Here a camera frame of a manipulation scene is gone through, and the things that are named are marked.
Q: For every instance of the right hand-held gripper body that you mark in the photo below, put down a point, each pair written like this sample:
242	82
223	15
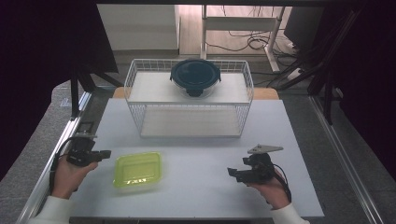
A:
260	168

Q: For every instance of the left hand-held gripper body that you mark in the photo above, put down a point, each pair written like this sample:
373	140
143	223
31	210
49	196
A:
81	152

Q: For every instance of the green rectangular plastic container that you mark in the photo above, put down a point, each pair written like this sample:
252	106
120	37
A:
137	169

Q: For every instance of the round dark blue lidded container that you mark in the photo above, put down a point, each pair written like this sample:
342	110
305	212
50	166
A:
195	76

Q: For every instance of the person's right hand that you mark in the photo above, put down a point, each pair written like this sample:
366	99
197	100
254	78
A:
274	191

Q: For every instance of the person's left hand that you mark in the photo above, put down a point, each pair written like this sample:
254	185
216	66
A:
69	177

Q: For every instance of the black tripod stand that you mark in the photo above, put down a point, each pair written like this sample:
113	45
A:
76	90

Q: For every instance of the wooden table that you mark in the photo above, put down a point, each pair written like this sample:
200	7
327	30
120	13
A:
264	93

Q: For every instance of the dark curtain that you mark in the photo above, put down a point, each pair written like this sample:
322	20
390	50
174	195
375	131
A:
373	77
40	62

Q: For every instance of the white power strip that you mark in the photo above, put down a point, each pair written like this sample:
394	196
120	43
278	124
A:
294	74

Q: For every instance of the black metal stand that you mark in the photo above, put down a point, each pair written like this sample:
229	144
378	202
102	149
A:
327	81

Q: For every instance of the white cabinet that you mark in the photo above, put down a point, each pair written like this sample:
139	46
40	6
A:
140	28

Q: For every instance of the aluminium rail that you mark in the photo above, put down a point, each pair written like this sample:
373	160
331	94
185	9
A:
40	183
342	158

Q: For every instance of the white metal desk frame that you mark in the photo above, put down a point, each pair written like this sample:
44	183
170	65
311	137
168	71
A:
239	23

